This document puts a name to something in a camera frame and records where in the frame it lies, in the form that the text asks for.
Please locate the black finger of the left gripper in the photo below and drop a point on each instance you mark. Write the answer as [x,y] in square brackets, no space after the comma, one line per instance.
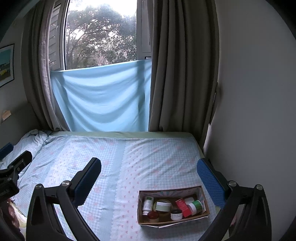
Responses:
[20,163]

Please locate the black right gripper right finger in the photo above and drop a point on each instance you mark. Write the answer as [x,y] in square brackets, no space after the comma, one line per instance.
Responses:
[254,222]

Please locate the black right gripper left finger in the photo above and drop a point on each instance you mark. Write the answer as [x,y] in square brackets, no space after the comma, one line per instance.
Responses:
[43,222]

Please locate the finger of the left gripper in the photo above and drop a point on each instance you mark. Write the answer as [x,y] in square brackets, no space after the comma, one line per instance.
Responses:
[4,151]

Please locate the white jar green band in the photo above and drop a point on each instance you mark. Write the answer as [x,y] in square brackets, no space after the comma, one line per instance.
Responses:
[195,207]

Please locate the red Marubi cosmetic box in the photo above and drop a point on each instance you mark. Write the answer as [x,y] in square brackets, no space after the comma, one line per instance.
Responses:
[181,204]

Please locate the grey jar black lid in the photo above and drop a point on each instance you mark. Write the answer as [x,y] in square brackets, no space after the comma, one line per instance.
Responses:
[176,214]

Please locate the light green jar white lid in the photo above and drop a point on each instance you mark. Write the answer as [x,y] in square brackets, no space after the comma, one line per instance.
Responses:
[163,206]

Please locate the red and silver jar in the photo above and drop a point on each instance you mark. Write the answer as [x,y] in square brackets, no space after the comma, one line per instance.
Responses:
[153,216]

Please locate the white bottle green label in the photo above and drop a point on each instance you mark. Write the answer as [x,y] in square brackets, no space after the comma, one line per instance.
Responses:
[147,205]

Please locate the white earbuds case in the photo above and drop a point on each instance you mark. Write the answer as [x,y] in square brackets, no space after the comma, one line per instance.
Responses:
[189,200]

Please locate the yellow tape roll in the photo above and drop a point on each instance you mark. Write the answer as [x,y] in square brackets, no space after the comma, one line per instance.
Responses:
[163,216]

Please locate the person's left hand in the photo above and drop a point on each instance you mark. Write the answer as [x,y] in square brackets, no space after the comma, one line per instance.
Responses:
[9,215]

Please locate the grey left curtain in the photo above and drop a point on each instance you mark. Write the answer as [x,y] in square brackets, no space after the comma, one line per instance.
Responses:
[36,69]

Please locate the grey curtain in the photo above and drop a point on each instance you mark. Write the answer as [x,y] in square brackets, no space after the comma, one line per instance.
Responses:
[185,58]
[36,69]

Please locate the cardboard box pink side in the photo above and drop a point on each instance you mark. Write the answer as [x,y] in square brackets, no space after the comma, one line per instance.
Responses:
[172,195]

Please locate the light blue hanging cloth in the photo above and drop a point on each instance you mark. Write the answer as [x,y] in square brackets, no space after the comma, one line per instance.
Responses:
[111,98]

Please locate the window with trees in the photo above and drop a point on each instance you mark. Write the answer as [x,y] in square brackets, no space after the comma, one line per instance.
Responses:
[97,33]

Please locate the grey right curtain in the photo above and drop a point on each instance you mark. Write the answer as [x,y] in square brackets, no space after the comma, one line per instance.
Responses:
[185,58]

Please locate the framed wall picture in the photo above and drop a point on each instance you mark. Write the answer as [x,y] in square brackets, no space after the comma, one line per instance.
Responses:
[6,64]

